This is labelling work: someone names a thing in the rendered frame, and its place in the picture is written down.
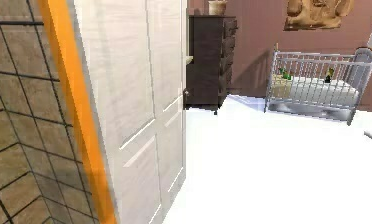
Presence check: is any white panelled room door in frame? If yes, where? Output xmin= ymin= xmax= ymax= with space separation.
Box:
xmin=73 ymin=0 xmax=189 ymax=224

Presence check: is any dark brown chest of drawers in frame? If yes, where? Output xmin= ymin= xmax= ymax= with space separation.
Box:
xmin=185 ymin=14 xmax=239 ymax=116

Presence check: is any beige ceramic pot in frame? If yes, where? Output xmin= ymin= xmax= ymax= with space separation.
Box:
xmin=207 ymin=0 xmax=229 ymax=17

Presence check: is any grey baby crib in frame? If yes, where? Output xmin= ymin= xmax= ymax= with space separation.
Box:
xmin=263 ymin=46 xmax=372 ymax=127

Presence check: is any dark green toy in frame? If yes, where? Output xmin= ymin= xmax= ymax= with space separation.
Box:
xmin=324 ymin=67 xmax=336 ymax=84

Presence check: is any brown framed wall picture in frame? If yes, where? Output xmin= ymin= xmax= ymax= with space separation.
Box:
xmin=283 ymin=0 xmax=356 ymax=32

